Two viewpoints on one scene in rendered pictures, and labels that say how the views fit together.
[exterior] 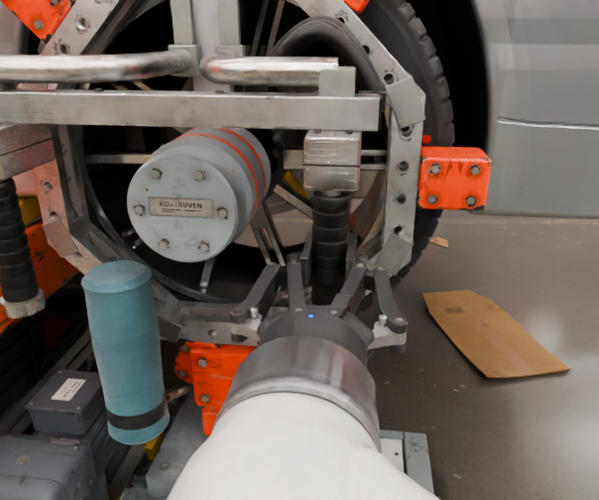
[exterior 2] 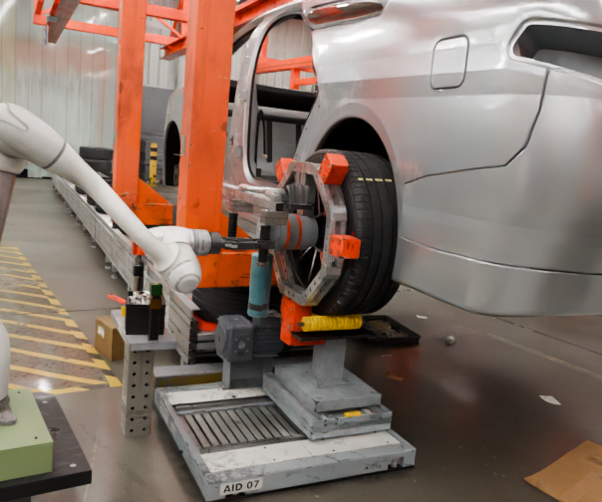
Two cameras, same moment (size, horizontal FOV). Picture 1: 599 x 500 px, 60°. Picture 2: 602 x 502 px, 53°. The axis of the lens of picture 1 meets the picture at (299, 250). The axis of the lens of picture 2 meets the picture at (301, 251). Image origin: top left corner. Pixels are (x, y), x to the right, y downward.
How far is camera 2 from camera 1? 194 cm
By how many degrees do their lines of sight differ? 56
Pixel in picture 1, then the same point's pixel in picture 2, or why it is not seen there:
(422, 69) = (354, 206)
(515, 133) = (403, 243)
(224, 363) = (287, 305)
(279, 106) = (265, 202)
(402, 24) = (351, 189)
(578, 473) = not seen: outside the picture
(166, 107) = (254, 199)
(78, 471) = (244, 329)
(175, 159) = not seen: hidden behind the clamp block
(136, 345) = (256, 277)
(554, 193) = (413, 276)
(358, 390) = (200, 235)
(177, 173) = not seen: hidden behind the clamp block
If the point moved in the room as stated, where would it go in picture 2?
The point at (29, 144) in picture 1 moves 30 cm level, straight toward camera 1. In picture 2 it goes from (243, 205) to (194, 208)
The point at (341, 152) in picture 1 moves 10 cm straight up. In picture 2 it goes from (263, 213) to (265, 184)
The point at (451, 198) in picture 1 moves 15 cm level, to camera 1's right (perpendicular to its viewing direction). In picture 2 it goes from (334, 251) to (361, 260)
